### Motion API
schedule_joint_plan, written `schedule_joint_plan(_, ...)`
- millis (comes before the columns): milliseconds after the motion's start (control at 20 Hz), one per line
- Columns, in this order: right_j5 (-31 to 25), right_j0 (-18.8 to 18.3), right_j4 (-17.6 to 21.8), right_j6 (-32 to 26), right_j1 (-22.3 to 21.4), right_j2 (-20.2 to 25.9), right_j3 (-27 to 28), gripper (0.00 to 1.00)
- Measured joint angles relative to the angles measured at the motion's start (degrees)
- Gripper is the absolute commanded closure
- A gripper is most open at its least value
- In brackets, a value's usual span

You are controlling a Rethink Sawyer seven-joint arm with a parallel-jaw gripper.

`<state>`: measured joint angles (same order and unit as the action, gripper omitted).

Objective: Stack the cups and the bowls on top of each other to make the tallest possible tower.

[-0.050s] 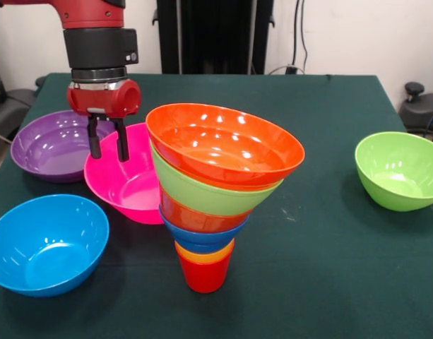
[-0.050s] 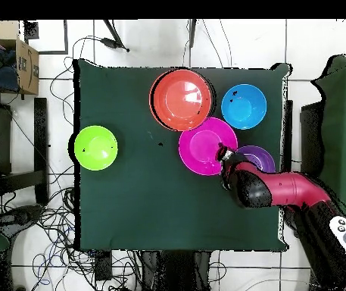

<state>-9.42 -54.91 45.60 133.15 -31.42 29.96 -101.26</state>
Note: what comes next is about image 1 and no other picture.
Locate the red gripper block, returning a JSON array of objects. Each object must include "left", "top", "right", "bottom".
[{"left": 66, "top": 79, "right": 143, "bottom": 163}]

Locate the green plastic bowl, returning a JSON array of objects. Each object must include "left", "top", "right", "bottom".
[
  {"left": 149, "top": 139, "right": 285, "bottom": 217},
  {"left": 355, "top": 131, "right": 433, "bottom": 213}
]

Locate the large orange-red plastic bowl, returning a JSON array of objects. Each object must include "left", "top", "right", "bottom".
[{"left": 145, "top": 102, "right": 306, "bottom": 191}]

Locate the small ribbed orange-red bowl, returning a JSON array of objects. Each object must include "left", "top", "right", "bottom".
[{"left": 160, "top": 186, "right": 252, "bottom": 234}]

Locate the orange plastic cup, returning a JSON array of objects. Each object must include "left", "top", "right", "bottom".
[
  {"left": 176, "top": 249, "right": 235, "bottom": 266},
  {"left": 174, "top": 239, "right": 236, "bottom": 261}
]

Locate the small dark blue bowl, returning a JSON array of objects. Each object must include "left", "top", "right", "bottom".
[{"left": 158, "top": 203, "right": 251, "bottom": 254}]

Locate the red plastic cup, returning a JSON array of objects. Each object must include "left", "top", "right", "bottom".
[{"left": 179, "top": 252, "right": 233, "bottom": 295}]

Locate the pink plastic bowl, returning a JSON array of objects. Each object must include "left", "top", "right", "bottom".
[{"left": 83, "top": 122, "right": 165, "bottom": 225}]

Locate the purple plastic bowl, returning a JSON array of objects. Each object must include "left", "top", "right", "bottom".
[{"left": 10, "top": 109, "right": 117, "bottom": 184}]

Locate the dark grey chair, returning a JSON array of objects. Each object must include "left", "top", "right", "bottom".
[
  {"left": 0, "top": 88, "right": 37, "bottom": 142},
  {"left": 399, "top": 81, "right": 433, "bottom": 144}
]

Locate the light blue plastic bowl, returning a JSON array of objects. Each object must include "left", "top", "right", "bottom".
[{"left": 0, "top": 194, "right": 110, "bottom": 298}]

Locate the dark green tablecloth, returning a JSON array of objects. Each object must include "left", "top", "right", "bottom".
[{"left": 0, "top": 72, "right": 433, "bottom": 339}]

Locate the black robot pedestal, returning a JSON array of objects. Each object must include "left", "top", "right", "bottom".
[{"left": 152, "top": 0, "right": 275, "bottom": 75}]

